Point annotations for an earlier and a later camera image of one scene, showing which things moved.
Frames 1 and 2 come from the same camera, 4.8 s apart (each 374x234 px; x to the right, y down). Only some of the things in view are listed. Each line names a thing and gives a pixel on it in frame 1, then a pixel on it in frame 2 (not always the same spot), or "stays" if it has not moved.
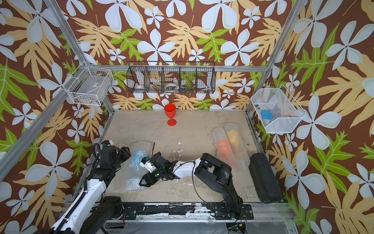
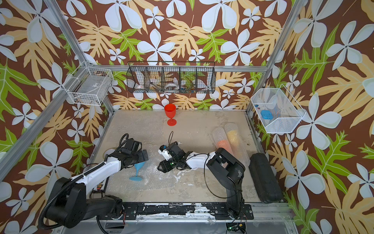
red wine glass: [170, 110] stays
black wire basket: [171, 77] stays
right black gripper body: [164, 172] to [169, 165]
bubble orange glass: [224, 149] stays
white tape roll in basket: [171, 85] stays
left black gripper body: [122, 155] to [140, 157]
